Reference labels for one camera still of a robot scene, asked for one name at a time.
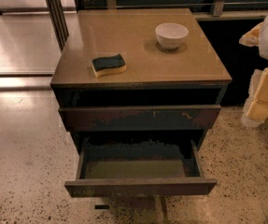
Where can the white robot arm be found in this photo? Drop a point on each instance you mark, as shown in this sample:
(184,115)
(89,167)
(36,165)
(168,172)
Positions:
(255,110)

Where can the metal railing frame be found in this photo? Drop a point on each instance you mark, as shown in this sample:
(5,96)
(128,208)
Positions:
(219,18)

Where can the dark top drawer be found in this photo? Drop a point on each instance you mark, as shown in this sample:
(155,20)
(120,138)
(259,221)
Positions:
(139,118)

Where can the white ceramic bowl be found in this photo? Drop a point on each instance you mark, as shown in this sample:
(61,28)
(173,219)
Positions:
(171,35)

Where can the yellow green sponge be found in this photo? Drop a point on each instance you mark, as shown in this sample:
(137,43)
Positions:
(104,66)

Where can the dark drawer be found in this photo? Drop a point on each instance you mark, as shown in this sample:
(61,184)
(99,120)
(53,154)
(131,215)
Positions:
(139,118)
(138,170)

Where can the brown drawer cabinet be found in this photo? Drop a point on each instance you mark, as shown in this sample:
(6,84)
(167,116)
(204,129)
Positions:
(192,74)

